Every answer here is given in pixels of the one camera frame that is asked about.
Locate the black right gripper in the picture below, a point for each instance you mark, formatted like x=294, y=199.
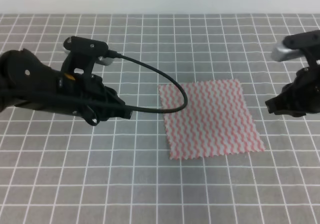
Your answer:
x=300, y=97

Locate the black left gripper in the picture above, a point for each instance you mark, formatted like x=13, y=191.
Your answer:
x=89, y=99

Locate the pink white wavy towel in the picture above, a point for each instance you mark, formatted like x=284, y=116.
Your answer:
x=216, y=121

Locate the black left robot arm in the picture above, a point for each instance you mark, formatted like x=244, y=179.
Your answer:
x=28, y=83

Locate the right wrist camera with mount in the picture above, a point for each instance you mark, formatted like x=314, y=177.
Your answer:
x=297, y=46

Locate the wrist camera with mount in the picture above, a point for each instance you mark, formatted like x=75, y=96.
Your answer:
x=297, y=46
x=85, y=48

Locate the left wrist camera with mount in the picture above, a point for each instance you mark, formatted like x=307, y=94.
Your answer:
x=85, y=48

